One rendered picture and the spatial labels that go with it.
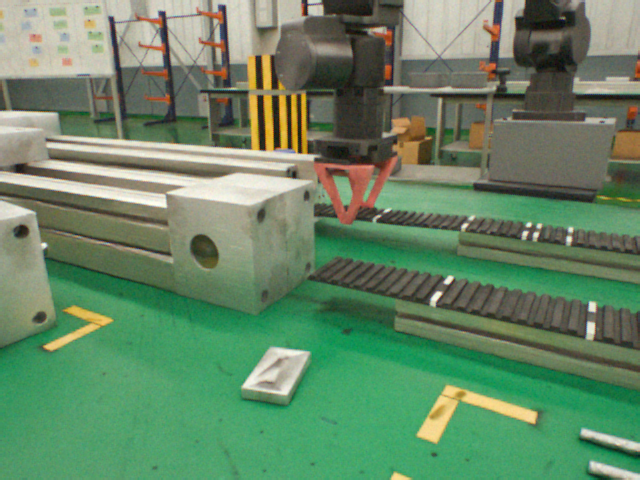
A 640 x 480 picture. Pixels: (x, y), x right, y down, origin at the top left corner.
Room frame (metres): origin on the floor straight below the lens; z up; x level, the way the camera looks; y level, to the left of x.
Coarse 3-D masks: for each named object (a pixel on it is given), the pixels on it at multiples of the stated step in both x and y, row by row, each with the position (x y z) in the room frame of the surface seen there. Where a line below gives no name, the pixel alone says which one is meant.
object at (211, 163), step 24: (48, 144) 0.81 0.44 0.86; (72, 144) 0.88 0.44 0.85; (96, 144) 0.85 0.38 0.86; (120, 144) 0.82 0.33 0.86; (144, 144) 0.80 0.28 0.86; (168, 144) 0.79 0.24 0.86; (120, 168) 0.72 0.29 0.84; (144, 168) 0.71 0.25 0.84; (168, 168) 0.69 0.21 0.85; (192, 168) 0.65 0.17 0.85; (216, 168) 0.63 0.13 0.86; (240, 168) 0.61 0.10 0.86; (264, 168) 0.59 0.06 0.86; (288, 168) 0.58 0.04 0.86; (312, 168) 0.64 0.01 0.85
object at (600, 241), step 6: (588, 234) 0.47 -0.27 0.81; (594, 234) 0.47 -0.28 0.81; (600, 234) 0.47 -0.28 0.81; (606, 234) 0.47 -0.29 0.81; (588, 240) 0.45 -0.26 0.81; (594, 240) 0.45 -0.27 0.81; (600, 240) 0.45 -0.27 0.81; (606, 240) 0.45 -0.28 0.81; (588, 246) 0.44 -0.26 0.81; (594, 246) 0.44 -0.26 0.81; (600, 246) 0.44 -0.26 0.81; (606, 246) 0.43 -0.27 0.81
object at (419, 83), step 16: (416, 80) 3.55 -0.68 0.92; (432, 80) 3.50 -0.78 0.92; (464, 80) 3.35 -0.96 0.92; (480, 80) 3.31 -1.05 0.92; (400, 160) 3.71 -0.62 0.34; (400, 176) 3.48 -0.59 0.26; (416, 176) 3.47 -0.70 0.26; (432, 176) 3.47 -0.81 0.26; (448, 176) 3.46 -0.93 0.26; (464, 176) 3.45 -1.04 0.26; (480, 176) 3.27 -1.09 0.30
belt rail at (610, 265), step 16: (464, 240) 0.50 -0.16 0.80; (480, 240) 0.49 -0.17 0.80; (496, 240) 0.49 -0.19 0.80; (512, 240) 0.48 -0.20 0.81; (480, 256) 0.49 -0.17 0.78; (496, 256) 0.48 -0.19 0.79; (512, 256) 0.48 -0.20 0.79; (528, 256) 0.47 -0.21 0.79; (544, 256) 0.47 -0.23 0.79; (560, 256) 0.46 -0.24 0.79; (576, 256) 0.45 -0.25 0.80; (592, 256) 0.44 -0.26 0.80; (608, 256) 0.44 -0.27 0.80; (624, 256) 0.43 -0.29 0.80; (576, 272) 0.45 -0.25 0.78; (592, 272) 0.44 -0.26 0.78; (608, 272) 0.43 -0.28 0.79; (624, 272) 0.43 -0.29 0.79
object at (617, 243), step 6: (612, 234) 0.47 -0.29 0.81; (624, 234) 0.47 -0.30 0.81; (612, 240) 0.45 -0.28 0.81; (618, 240) 0.45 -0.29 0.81; (624, 240) 0.45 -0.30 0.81; (630, 240) 0.45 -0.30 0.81; (612, 246) 0.44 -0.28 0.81; (618, 246) 0.43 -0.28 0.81; (624, 246) 0.44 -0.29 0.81; (630, 246) 0.43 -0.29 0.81; (624, 252) 0.42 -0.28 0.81; (630, 252) 0.42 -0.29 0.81
